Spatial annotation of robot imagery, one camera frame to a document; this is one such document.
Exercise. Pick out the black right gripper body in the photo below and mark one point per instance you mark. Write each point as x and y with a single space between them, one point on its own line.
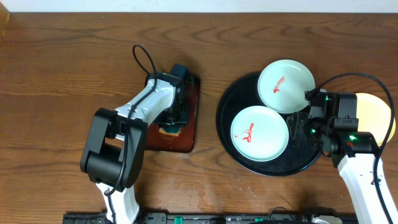
305 127

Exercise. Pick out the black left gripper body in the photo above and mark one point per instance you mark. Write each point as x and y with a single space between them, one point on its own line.
178 117

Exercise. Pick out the green yellow sponge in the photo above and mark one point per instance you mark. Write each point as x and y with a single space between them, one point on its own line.
170 130

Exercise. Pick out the light green plate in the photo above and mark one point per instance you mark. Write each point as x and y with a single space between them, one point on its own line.
259 133
282 86

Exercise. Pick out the yellow plate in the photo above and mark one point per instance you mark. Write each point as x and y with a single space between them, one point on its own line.
374 116

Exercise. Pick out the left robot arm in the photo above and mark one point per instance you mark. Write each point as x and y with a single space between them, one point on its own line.
114 149

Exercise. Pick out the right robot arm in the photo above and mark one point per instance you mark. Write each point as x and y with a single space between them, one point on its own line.
348 128

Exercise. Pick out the rectangular brown water tray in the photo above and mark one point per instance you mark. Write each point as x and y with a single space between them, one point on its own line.
184 142

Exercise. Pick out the round black tray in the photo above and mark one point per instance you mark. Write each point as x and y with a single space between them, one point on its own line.
299 153

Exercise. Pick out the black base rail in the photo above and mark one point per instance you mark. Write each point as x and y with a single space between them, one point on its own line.
276 215

